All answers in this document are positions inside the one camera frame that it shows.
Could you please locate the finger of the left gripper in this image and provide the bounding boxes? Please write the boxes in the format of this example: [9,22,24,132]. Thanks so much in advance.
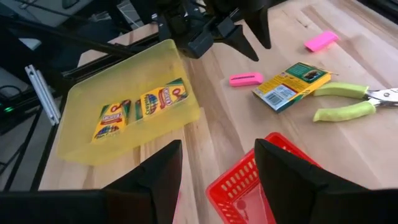
[244,4,272,50]
[217,24,259,62]

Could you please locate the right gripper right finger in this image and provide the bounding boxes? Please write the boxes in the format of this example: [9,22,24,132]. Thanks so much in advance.
[254,139,369,224]

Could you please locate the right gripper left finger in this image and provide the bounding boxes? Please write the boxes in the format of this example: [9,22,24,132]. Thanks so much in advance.
[104,139,183,224]

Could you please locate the pink eraser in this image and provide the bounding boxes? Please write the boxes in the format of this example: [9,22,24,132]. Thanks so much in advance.
[228,72,264,88]
[303,30,340,53]

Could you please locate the yellow crayon box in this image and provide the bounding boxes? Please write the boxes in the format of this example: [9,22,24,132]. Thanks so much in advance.
[251,61,332,114]
[91,98,132,144]
[134,77,190,121]

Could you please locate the green-handled pliers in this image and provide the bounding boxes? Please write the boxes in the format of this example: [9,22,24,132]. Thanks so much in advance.
[312,81,398,123]

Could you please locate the red plastic basket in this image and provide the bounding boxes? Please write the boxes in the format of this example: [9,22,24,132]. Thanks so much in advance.
[205,132,323,224]

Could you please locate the yellow plastic tray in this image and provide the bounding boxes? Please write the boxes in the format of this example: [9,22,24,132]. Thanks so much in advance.
[55,39,201,166]

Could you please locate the silver metal bracket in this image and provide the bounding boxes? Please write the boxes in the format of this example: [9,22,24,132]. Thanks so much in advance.
[24,64,62,126]

